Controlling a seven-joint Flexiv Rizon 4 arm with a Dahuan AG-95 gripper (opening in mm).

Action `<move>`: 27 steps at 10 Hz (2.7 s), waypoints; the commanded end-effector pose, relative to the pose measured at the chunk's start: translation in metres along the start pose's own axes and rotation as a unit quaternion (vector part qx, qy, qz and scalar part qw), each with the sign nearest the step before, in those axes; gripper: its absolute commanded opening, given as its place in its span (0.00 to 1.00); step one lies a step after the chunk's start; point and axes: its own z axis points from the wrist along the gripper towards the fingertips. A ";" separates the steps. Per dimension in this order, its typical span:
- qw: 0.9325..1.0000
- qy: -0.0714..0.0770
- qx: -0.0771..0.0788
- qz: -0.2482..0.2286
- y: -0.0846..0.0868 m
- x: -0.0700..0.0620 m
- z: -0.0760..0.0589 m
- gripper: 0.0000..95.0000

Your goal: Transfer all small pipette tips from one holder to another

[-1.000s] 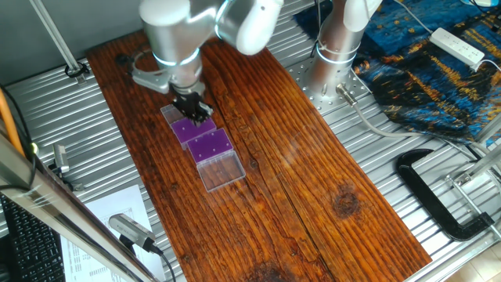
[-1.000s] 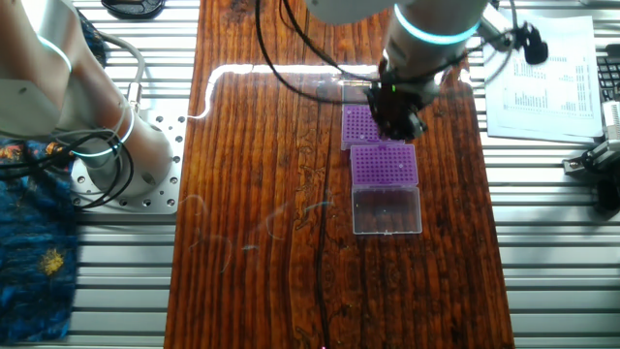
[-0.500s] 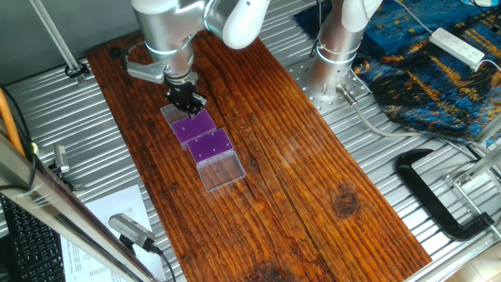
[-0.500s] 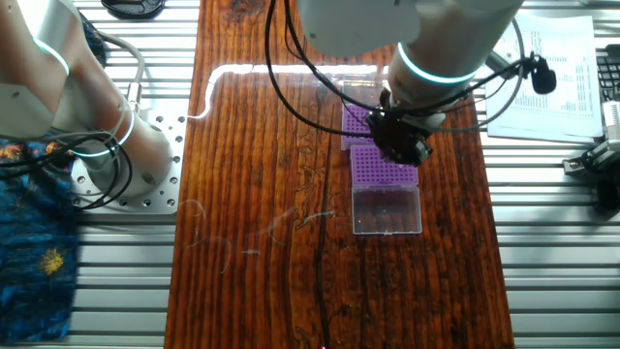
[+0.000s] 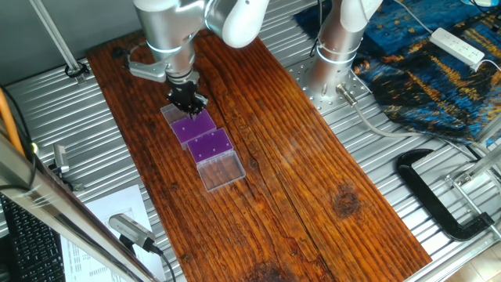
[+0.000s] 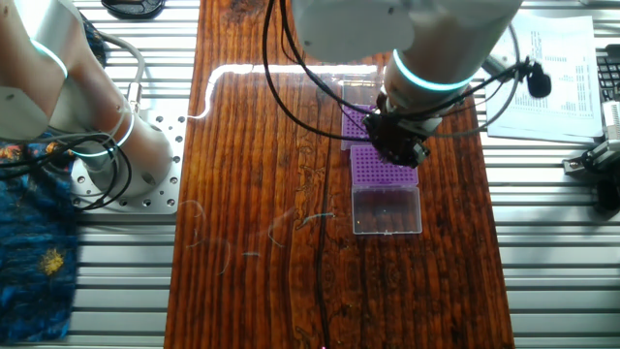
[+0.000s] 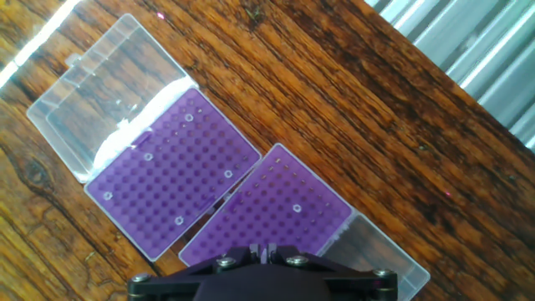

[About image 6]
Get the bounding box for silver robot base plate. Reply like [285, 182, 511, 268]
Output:
[70, 109, 184, 215]

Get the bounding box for brown wooden board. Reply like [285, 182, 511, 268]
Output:
[163, 0, 515, 349]

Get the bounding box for purple pipette tip box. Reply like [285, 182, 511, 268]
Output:
[340, 72, 388, 151]
[349, 143, 423, 237]

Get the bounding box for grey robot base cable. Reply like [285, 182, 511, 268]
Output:
[96, 32, 146, 113]

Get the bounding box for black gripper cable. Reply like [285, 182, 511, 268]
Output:
[278, 0, 388, 120]

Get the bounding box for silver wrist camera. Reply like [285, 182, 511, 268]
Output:
[483, 50, 527, 81]

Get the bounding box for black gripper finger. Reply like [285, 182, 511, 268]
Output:
[379, 144, 406, 167]
[401, 144, 432, 170]

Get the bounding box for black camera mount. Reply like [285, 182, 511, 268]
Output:
[594, 176, 620, 214]

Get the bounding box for black base cable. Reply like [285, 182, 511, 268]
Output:
[0, 128, 136, 210]

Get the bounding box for white ribbed block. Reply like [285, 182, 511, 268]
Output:
[602, 100, 620, 142]

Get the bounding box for black keyboard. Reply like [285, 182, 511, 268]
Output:
[595, 52, 620, 103]

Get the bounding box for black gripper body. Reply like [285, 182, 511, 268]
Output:
[362, 111, 428, 162]

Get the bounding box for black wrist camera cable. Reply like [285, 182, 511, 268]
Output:
[261, 0, 553, 144]

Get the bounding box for blue starry patterned cloth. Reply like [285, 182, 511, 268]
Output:
[0, 9, 110, 345]

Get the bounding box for printed white paper sheet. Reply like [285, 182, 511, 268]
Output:
[481, 14, 605, 145]

